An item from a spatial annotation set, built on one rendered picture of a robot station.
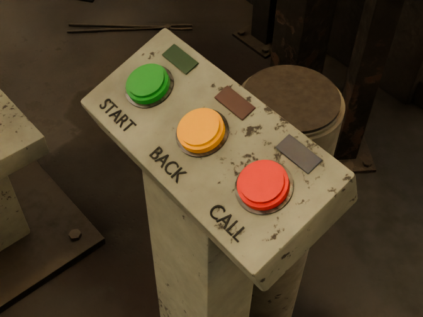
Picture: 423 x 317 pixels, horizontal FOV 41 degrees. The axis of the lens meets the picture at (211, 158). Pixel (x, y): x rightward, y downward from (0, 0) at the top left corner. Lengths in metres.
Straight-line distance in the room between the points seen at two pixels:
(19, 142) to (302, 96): 0.47
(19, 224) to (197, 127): 0.70
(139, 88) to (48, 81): 0.99
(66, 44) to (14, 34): 0.15
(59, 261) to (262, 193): 0.73
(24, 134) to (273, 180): 0.57
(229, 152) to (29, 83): 1.07
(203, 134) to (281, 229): 0.10
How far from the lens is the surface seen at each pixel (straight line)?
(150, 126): 0.50
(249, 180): 0.43
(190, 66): 0.52
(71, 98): 1.43
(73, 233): 1.13
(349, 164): 1.27
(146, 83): 0.51
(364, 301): 1.10
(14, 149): 0.91
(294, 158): 0.45
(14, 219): 1.10
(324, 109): 0.63
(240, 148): 0.46
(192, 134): 0.47
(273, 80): 0.65
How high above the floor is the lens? 0.95
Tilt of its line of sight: 49 degrees down
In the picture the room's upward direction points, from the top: 1 degrees clockwise
